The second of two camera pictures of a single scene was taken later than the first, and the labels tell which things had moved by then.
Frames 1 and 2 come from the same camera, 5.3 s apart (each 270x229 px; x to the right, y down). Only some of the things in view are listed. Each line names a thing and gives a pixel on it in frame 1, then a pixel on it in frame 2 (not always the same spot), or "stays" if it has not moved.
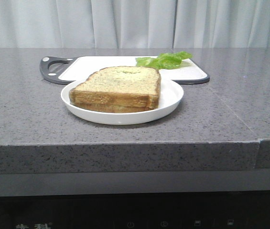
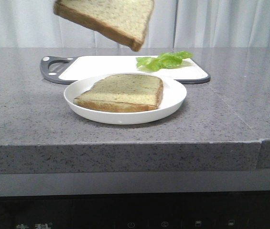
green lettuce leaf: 164,61 stays
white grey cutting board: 66,70 stays
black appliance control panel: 252,209 stays
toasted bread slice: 120,85 -> 125,22
